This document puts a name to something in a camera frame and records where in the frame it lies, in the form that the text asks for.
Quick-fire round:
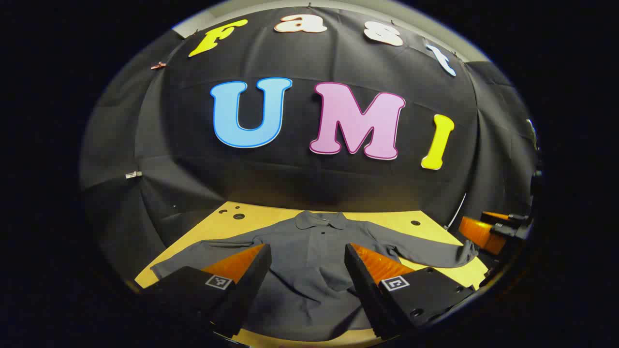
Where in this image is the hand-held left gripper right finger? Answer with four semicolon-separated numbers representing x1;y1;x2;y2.
344;243;477;340

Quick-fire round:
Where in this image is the white cable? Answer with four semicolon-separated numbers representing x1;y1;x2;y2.
445;193;467;229

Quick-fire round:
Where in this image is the grey long-sleeved polo shirt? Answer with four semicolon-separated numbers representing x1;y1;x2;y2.
150;210;479;341

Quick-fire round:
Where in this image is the black backdrop cloth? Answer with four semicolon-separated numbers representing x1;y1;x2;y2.
80;6;540;286

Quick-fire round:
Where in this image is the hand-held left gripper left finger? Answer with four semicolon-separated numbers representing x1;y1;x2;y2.
138;243;272;339

